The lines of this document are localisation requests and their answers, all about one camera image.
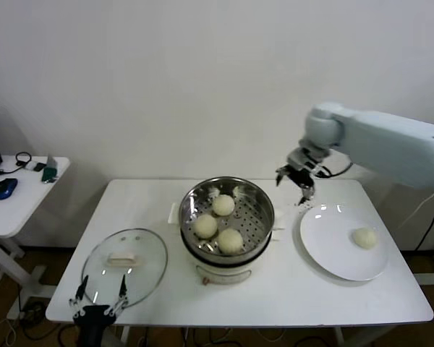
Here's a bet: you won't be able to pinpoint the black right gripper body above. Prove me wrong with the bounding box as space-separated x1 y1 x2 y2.
286 163 318 188

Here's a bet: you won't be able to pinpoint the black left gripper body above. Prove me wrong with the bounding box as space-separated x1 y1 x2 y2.
72 304 118 347

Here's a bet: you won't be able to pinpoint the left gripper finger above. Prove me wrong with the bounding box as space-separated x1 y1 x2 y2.
106 273 129 313
68 275 90 313

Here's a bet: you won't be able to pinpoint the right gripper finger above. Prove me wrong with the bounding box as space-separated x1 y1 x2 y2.
297 184 315 205
275 166 294 187

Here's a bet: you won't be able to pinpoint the round glass pot lid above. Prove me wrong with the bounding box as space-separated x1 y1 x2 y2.
82 227 169 309

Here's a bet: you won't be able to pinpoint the white steamed baozi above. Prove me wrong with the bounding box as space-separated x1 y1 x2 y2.
352 226 380 250
193 214 218 239
216 228 244 254
211 194 236 217

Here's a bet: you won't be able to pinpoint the stainless steel steamer basket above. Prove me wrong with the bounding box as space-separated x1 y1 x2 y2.
168 176 287 259

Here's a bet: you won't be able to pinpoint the white round plate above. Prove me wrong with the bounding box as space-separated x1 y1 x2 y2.
299 204 390 282

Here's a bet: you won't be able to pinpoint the white side table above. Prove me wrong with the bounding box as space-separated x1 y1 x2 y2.
0 155 72 308

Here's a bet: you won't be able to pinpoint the green board module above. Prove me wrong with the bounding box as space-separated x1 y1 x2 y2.
41 155 61 185

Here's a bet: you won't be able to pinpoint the blue computer mouse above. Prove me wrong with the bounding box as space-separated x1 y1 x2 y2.
0 178 18 201

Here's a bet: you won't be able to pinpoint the white side stand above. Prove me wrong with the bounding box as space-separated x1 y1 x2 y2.
414 189 434 287

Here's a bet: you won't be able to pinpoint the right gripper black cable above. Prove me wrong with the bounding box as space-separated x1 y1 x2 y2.
312 162 354 179

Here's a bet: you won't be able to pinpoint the black floor cables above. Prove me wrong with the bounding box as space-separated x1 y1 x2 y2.
5 301 64 343

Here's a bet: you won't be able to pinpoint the white power cable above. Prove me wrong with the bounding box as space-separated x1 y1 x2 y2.
392 189 434 233

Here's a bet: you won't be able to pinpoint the black looped cable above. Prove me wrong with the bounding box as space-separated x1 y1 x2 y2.
0 152 34 178

